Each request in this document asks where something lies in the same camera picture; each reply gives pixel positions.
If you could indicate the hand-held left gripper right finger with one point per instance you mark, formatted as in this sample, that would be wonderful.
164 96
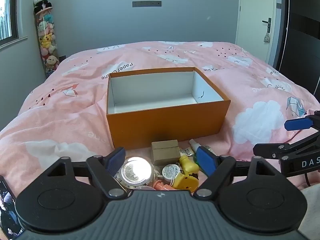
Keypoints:
206 160

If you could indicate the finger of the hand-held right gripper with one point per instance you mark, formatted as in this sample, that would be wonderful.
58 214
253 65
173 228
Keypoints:
268 149
297 124

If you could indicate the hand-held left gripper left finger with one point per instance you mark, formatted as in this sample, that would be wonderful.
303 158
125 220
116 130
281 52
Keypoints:
116 159

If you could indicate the peach teardrop toy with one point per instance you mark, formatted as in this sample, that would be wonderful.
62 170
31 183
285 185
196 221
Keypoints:
161 186

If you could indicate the orange cardboard box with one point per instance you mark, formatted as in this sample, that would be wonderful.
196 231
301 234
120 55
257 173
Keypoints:
162 126

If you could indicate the green bottle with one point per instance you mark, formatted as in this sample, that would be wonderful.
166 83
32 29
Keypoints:
211 150

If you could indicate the clear spray bottle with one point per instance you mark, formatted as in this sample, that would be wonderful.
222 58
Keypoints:
193 145

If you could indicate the white paper tag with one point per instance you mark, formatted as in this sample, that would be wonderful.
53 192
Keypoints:
188 152

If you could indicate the round silver lidded jar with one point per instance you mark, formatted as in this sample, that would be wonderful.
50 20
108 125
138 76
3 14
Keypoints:
136 171

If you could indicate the yellow duck toy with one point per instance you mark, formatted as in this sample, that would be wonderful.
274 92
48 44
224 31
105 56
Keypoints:
187 177

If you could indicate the small round tin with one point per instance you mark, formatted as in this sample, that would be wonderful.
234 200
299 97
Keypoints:
170 172

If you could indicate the small brown cardboard box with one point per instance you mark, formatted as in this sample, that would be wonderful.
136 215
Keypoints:
165 153

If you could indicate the light grey cloth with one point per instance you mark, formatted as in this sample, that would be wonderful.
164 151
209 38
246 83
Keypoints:
311 210

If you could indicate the pink printed blanket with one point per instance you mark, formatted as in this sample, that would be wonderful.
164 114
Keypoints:
62 115

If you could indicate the dark wardrobe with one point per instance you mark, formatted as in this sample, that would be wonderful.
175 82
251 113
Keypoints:
300 37

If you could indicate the small hanging pouch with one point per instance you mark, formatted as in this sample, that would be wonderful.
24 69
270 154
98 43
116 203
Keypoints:
266 37

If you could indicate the white door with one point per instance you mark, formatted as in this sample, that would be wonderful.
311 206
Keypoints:
252 17

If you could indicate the smartphone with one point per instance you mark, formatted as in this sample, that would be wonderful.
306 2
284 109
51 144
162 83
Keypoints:
8 210

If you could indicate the clear tube of plush toys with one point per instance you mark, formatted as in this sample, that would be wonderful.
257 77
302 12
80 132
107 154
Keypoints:
48 42

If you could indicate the panda plush toy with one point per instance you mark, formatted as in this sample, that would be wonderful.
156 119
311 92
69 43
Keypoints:
42 1

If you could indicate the window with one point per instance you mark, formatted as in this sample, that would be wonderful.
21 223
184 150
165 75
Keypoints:
6 12

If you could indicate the grey wall plate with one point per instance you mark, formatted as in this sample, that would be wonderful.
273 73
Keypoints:
146 3

